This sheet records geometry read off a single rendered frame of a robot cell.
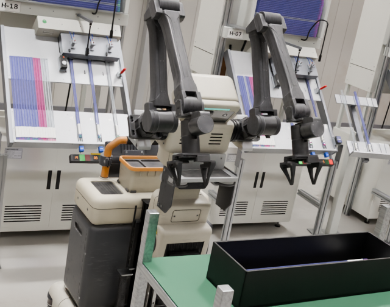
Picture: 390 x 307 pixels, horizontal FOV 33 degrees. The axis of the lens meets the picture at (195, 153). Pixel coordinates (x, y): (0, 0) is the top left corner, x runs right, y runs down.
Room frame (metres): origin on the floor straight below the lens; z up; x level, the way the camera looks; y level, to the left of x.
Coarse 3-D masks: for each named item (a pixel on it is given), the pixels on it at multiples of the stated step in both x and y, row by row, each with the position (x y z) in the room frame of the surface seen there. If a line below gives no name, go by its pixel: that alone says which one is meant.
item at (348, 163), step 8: (344, 160) 4.52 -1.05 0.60; (352, 160) 4.49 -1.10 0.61; (344, 168) 4.49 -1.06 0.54; (352, 168) 4.50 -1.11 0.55; (344, 176) 4.48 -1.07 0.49; (344, 184) 4.49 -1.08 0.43; (336, 192) 4.51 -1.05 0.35; (344, 192) 4.49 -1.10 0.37; (336, 200) 4.49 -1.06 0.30; (344, 200) 4.50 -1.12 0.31; (336, 208) 4.48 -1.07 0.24; (336, 216) 4.49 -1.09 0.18; (328, 224) 4.51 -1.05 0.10; (336, 224) 4.49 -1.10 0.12; (312, 232) 4.53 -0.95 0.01; (328, 232) 4.49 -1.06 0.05; (336, 232) 4.62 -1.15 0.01
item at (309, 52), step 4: (268, 48) 4.42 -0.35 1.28; (288, 48) 4.51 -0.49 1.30; (292, 48) 4.53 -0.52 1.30; (296, 48) 4.55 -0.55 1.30; (304, 48) 4.59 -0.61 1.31; (308, 48) 4.61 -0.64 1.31; (312, 48) 4.63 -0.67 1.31; (268, 52) 4.39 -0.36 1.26; (292, 52) 4.50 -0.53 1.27; (296, 52) 4.52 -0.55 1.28; (300, 52) 4.54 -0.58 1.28; (304, 52) 4.56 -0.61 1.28; (308, 52) 4.58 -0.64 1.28; (312, 52) 4.60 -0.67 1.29; (268, 56) 4.43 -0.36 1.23; (292, 56) 4.50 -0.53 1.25; (300, 56) 4.52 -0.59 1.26; (304, 56) 4.54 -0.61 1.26; (308, 56) 4.56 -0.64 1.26; (312, 56) 4.58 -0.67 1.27; (316, 56) 4.60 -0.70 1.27
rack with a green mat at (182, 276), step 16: (384, 208) 2.11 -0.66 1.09; (144, 224) 1.69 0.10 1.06; (384, 224) 2.11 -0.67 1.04; (144, 240) 1.68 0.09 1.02; (144, 256) 1.68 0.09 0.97; (176, 256) 1.75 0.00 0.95; (192, 256) 1.77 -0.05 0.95; (208, 256) 1.79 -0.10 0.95; (144, 272) 1.65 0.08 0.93; (160, 272) 1.64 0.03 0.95; (176, 272) 1.65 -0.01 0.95; (192, 272) 1.67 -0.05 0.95; (144, 288) 1.69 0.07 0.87; (160, 288) 1.56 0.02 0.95; (176, 288) 1.56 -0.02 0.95; (192, 288) 1.58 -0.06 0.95; (208, 288) 1.60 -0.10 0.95; (224, 288) 1.32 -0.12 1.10; (176, 304) 1.48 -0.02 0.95; (192, 304) 1.50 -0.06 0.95; (208, 304) 1.51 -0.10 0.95; (224, 304) 1.31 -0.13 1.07; (288, 304) 1.59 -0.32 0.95; (304, 304) 1.61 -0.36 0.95; (320, 304) 1.62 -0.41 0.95; (336, 304) 1.64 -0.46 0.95; (352, 304) 1.66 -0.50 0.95; (368, 304) 1.68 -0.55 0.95; (384, 304) 1.69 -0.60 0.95
